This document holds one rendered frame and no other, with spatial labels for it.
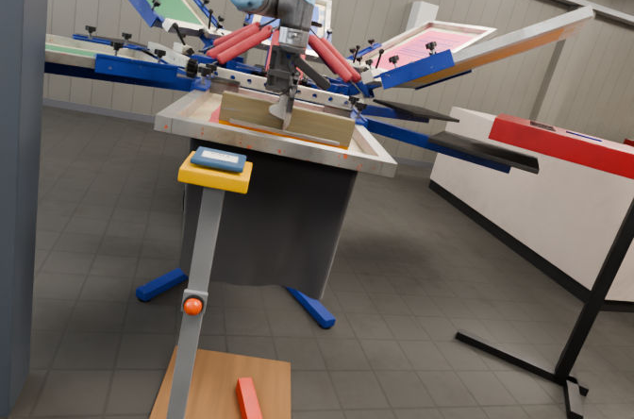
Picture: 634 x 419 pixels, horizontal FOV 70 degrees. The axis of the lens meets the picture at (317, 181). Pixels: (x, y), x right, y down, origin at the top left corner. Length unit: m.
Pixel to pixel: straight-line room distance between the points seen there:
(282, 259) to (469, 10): 5.10
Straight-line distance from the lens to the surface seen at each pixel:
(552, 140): 1.97
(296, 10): 1.17
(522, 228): 3.99
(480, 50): 1.91
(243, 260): 1.30
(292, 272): 1.34
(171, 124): 1.10
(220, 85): 1.65
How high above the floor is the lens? 1.22
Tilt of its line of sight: 17 degrees down
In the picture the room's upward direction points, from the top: 13 degrees clockwise
